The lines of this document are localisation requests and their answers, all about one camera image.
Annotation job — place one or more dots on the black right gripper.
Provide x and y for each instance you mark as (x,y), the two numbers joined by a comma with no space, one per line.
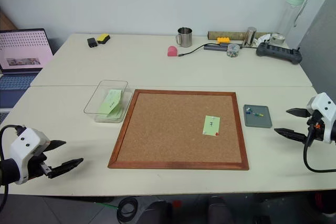
(316,127)

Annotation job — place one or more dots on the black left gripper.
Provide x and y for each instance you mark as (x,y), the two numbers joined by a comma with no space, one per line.
(35,167)

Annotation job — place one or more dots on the green paper note with writing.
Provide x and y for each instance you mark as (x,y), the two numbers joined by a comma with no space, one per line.
(211,125)

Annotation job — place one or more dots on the small jar of pins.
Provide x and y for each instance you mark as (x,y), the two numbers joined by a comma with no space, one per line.
(233,51)

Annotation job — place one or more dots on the wood-framed cork board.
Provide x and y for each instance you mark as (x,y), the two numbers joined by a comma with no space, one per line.
(170,129)

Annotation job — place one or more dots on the grey rectangular tray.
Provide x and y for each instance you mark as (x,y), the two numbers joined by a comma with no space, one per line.
(258,121)

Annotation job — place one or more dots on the clear plastic container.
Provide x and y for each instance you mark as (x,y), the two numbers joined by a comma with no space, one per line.
(90,108)

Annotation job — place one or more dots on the grey partition panel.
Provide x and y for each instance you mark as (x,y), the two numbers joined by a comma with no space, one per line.
(320,45)

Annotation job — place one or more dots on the white crumpled paper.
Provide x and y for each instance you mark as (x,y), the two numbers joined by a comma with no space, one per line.
(263,39)

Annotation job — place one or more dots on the steel cylinder cup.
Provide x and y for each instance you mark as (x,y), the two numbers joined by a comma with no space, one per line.
(249,36)

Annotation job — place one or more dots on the clear bottle with green lid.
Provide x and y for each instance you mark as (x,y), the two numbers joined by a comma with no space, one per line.
(290,16)

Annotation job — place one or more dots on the grey usb hub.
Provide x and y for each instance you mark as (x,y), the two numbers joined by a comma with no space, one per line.
(215,48)

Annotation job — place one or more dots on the yellow toy brick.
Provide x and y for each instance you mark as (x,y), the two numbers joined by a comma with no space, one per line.
(223,40)

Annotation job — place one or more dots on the open laptop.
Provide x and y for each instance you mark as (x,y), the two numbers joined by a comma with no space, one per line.
(22,51)

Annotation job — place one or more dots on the small black box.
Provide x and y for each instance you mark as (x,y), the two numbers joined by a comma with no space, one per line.
(92,42)

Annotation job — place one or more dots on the yellow and black eraser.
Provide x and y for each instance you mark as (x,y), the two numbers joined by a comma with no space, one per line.
(103,39)

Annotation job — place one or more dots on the steel mug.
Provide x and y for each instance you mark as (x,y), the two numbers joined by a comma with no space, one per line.
(185,37)

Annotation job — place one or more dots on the pink rounded block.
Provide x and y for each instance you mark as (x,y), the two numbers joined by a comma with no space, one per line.
(172,51)

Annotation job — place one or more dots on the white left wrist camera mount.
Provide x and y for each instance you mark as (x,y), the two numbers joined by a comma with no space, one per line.
(27,144)

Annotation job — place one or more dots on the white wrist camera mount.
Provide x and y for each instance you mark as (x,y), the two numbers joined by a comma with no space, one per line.
(325,103)
(27,144)

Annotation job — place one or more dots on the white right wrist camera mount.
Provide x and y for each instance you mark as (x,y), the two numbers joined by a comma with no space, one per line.
(325,103)

